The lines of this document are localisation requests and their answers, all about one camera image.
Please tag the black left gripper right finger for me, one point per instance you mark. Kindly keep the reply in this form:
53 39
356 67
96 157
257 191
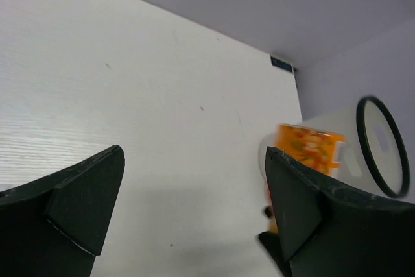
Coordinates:
328 228

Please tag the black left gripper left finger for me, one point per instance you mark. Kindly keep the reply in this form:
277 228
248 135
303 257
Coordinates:
57 224

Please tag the orange juice bottle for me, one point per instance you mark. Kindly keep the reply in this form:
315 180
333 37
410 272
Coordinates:
314 148

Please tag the white bin with black rim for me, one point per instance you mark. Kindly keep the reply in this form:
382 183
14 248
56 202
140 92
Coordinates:
374 158

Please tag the black XDOF table label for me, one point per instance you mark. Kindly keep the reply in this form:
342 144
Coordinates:
281 64

